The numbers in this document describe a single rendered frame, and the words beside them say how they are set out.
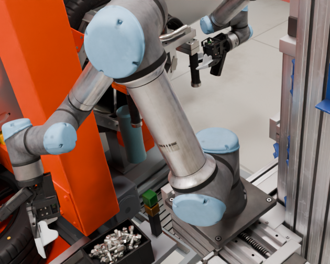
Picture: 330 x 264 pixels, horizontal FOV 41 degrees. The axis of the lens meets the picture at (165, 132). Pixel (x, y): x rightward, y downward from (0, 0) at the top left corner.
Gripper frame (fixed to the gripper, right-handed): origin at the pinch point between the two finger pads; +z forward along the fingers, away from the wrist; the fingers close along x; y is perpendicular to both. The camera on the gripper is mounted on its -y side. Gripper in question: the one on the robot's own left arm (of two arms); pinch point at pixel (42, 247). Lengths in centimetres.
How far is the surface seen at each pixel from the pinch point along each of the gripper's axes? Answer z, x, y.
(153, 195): 3.2, 23.0, 36.2
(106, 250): 15.7, 19.7, 16.4
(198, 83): -26, 58, 70
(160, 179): 25, 99, 53
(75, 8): -64, 56, 28
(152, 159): 14, 103, 52
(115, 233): 13.4, 24.6, 20.9
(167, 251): 26, 25, 37
